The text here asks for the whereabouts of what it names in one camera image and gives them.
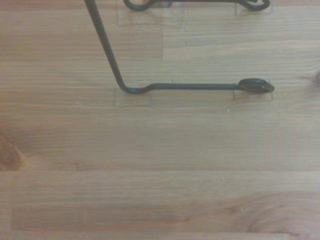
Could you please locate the clear adhesive tape piece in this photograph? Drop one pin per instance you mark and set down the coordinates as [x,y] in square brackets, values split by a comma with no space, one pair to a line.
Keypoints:
[252,96]
[133,100]

